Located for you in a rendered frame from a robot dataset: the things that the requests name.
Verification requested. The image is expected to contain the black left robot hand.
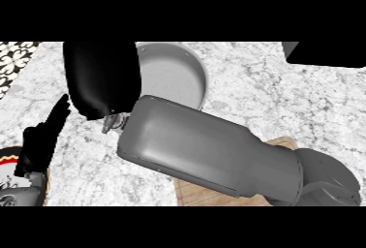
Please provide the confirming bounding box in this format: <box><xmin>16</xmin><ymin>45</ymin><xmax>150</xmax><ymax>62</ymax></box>
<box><xmin>13</xmin><ymin>93</ymin><xmax>72</xmax><ymax>178</ymax></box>

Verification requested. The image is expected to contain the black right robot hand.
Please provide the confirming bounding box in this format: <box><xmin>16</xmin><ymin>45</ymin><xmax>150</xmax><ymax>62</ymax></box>
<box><xmin>62</xmin><ymin>41</ymin><xmax>143</xmax><ymax>121</ymax></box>

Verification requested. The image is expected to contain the pale wooden cutting board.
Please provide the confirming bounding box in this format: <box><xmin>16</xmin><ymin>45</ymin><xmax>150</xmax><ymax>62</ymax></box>
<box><xmin>171</xmin><ymin>135</ymin><xmax>299</xmax><ymax>207</ymax></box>

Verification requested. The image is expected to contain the patterned plate with red rim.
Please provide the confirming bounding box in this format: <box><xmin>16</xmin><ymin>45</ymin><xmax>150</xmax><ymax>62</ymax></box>
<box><xmin>0</xmin><ymin>145</ymin><xmax>53</xmax><ymax>207</ymax></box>

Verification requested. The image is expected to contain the black and white patterned mat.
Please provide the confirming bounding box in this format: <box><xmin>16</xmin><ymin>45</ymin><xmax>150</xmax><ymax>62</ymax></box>
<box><xmin>0</xmin><ymin>41</ymin><xmax>43</xmax><ymax>101</ymax></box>

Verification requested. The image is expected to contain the black appliance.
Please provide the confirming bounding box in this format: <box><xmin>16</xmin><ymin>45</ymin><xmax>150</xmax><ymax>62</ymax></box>
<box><xmin>280</xmin><ymin>41</ymin><xmax>366</xmax><ymax>69</ymax></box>

